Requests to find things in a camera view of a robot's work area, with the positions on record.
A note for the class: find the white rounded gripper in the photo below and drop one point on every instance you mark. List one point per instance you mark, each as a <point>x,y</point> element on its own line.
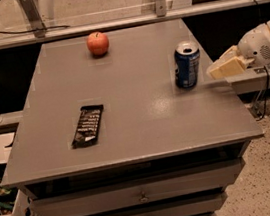
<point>255,47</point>

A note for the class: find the blue pepsi can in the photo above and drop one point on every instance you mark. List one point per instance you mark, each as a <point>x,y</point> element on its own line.
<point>187,59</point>

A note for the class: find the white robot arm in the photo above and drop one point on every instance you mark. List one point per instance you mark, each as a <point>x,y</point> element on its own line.
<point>253,50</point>

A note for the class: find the grey drawer cabinet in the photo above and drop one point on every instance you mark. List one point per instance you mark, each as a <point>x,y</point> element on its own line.
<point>149,126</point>

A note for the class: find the red apple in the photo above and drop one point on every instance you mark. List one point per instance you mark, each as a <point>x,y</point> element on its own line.
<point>97,43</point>

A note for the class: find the black snack bar wrapper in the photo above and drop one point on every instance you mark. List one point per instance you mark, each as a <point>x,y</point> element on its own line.
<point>88,125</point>

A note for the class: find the top grey drawer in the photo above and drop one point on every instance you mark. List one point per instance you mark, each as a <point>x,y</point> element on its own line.
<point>141,191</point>

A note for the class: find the grey metal rail frame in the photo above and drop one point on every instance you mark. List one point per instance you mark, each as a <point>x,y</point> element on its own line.
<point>111,19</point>

